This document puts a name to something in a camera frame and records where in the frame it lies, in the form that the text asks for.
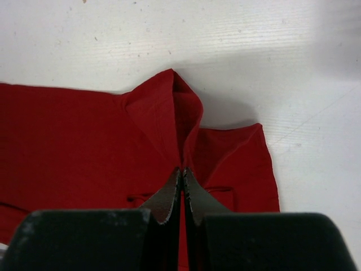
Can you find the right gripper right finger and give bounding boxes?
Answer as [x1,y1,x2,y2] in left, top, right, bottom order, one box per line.
[183,168,356,270]

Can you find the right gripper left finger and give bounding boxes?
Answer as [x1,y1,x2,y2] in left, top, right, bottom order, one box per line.
[1,168,181,270]

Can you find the dark red t shirt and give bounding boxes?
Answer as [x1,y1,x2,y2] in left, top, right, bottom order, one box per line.
[1,69,280,270]

